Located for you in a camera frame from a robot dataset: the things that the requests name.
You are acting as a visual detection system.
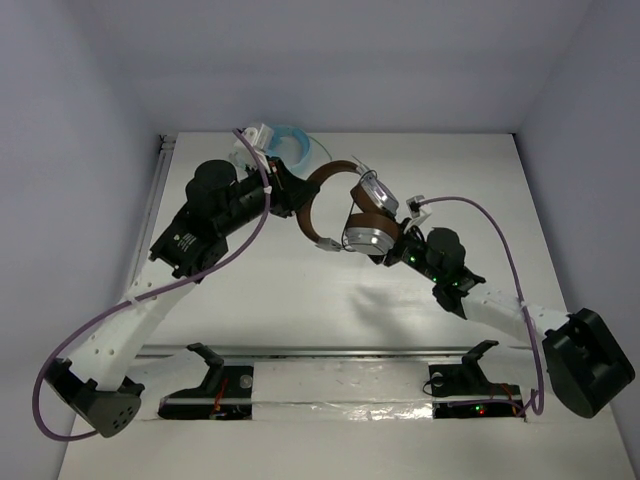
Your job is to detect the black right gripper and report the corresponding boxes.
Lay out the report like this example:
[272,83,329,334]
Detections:
[356,217,443,284]

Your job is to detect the brown silver headphones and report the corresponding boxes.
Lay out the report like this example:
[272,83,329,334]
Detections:
[296,159,400,256]

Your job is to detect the thin black headphone cable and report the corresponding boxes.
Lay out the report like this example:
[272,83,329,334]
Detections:
[344,154,386,251]

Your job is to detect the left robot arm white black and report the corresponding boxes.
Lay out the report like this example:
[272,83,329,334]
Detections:
[32,157,320,440]

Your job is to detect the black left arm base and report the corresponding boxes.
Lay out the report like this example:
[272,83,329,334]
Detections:
[158,343,254,421]

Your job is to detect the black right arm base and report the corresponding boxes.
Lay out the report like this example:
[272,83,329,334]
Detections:
[422,340,526,420]

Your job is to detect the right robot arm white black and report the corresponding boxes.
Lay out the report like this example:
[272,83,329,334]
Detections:
[373,228,636,418]

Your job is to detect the blue headphones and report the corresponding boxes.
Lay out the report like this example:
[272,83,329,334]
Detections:
[267,125,312,176]

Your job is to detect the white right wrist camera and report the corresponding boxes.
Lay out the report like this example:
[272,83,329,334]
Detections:
[404,195,432,232]

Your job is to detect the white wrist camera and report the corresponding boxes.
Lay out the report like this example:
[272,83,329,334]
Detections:
[404,195,432,232]
[229,122,274,169]

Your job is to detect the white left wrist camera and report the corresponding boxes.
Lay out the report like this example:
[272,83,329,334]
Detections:
[229,122,274,169]

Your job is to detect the aluminium table frame rail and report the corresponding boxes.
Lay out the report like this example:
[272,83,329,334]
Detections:
[121,134,177,295]

